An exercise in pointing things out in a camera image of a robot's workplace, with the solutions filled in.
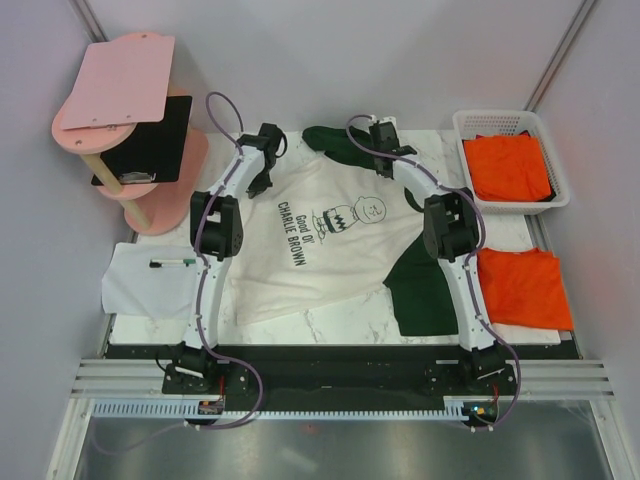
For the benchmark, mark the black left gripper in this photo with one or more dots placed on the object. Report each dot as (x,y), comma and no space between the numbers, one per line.
(257,188)

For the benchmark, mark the cream and green t-shirt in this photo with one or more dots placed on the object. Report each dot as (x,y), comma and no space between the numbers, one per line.
(332,229)

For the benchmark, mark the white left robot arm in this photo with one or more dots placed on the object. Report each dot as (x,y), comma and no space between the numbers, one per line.
(216,234)

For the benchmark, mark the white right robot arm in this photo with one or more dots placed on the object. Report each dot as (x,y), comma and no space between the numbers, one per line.
(453,233)

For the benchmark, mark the white plastic basket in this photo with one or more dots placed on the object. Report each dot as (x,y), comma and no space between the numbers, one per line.
(469,124)

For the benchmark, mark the black clipboard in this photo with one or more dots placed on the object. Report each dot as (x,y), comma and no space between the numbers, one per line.
(153,152)

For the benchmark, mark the orange t-shirt in basket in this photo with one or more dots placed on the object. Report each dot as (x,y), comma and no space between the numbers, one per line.
(507,168)

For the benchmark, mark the pink tiered shelf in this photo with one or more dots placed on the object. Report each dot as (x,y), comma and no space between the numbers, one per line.
(132,128)

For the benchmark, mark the pink clipboard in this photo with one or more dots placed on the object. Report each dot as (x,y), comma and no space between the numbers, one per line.
(121,82)

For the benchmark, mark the marker pen on shirt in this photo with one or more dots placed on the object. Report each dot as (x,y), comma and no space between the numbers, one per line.
(171,263)

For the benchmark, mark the white folded t-shirt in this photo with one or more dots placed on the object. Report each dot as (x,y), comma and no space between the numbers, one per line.
(131,287)

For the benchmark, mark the orange t-shirt on table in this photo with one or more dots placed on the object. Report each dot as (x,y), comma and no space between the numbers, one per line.
(524,289)

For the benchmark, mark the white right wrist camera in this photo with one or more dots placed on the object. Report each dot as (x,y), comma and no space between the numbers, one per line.
(385,119)

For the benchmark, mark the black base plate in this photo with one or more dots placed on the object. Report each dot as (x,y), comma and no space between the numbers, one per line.
(339,377)

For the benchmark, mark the white slotted cable duct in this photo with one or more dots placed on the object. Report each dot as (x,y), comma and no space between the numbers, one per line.
(120,408)

